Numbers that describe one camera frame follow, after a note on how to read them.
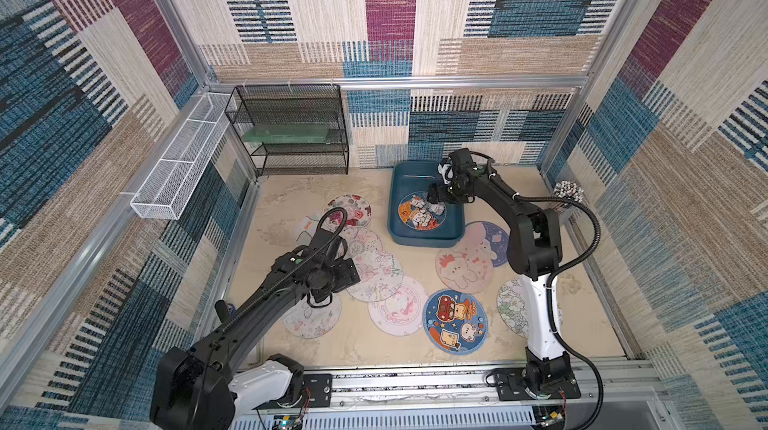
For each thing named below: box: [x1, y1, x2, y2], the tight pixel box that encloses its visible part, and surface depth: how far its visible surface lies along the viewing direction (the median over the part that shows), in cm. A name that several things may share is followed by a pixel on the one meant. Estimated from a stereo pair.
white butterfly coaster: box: [282, 293, 342, 339], surface depth 86 cm
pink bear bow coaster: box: [435, 240, 497, 294], surface depth 96 cm
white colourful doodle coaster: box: [340, 226, 383, 260], surface depth 102 cm
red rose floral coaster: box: [324, 194, 372, 228], surface depth 111 cm
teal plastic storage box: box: [387, 160, 466, 248], surface depth 108 cm
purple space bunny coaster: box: [462, 221, 509, 269], surface depth 101 cm
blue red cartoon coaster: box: [422, 289, 489, 356], surface depth 85 cm
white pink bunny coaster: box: [347, 250, 404, 302], surface depth 94 cm
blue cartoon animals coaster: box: [398, 191, 447, 231], surface depth 108 cm
